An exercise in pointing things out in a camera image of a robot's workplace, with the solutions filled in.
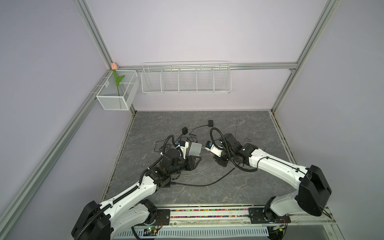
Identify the black ethernet cable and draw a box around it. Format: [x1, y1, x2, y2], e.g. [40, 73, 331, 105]
[170, 167, 236, 187]

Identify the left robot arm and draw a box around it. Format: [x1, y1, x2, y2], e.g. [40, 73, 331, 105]
[71, 135, 202, 240]

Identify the white mesh corner basket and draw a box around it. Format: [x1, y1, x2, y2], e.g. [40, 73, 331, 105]
[96, 70, 140, 111]

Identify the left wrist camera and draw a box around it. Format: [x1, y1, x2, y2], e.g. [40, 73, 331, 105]
[176, 141, 190, 159]

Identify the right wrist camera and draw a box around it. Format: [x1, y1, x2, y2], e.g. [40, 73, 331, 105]
[205, 141, 223, 158]

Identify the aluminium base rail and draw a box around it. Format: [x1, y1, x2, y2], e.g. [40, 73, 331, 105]
[83, 204, 337, 230]

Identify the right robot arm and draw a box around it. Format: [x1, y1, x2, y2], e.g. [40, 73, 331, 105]
[205, 128, 332, 223]

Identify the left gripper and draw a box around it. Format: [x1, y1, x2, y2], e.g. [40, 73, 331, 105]
[168, 155, 202, 176]

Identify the white wire shelf basket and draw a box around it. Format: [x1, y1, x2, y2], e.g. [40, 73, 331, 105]
[141, 61, 232, 94]

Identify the artificial tulip flower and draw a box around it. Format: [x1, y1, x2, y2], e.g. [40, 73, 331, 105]
[111, 63, 125, 96]

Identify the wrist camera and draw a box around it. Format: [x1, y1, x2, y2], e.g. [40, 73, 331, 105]
[176, 141, 190, 159]
[205, 141, 223, 158]

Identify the black power adapter with prongs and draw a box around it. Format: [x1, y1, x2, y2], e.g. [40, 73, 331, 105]
[182, 127, 188, 135]

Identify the black network switch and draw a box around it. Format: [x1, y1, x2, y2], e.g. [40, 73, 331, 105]
[160, 177, 172, 188]

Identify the white router box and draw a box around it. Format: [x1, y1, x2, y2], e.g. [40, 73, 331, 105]
[188, 143, 202, 157]

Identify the thin black adapter cable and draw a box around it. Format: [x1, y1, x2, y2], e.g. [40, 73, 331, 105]
[153, 124, 210, 154]

